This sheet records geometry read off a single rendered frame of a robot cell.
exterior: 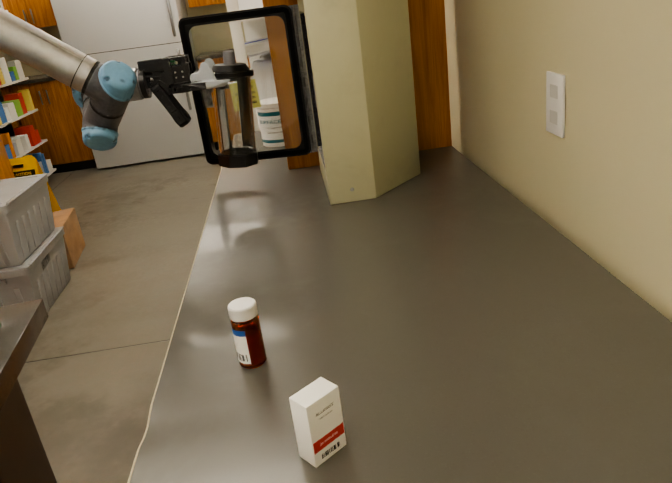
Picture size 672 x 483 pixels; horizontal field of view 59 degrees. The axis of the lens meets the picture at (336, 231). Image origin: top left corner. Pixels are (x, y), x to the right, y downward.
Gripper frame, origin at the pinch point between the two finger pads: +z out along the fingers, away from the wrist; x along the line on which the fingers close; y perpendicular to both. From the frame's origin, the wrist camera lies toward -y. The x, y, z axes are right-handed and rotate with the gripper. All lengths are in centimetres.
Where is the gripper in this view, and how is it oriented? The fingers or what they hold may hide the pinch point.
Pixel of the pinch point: (228, 81)
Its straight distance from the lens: 149.3
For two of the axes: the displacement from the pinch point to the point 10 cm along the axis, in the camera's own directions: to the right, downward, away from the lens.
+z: 9.9, -1.5, 0.5
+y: -1.2, -9.2, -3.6
